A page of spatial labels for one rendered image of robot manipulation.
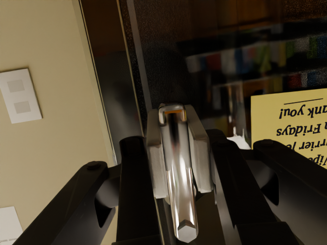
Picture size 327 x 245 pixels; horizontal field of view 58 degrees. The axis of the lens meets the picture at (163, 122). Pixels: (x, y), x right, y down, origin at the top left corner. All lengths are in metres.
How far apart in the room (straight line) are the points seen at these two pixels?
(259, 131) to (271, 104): 0.02
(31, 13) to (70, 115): 0.22
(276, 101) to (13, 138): 0.63
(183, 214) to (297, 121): 0.11
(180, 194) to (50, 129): 0.57
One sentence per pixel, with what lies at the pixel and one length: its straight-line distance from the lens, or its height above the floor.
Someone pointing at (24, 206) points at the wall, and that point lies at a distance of 0.83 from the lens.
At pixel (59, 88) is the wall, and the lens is 0.69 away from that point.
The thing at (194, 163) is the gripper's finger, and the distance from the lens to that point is 0.15.
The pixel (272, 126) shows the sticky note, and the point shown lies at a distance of 0.24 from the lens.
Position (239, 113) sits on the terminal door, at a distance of 0.22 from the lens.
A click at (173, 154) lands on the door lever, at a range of 0.17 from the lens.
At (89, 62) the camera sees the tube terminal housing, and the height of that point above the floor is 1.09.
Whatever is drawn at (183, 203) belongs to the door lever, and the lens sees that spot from 0.19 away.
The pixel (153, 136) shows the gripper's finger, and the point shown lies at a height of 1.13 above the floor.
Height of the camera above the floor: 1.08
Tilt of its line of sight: 16 degrees up
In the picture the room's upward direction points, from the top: 170 degrees clockwise
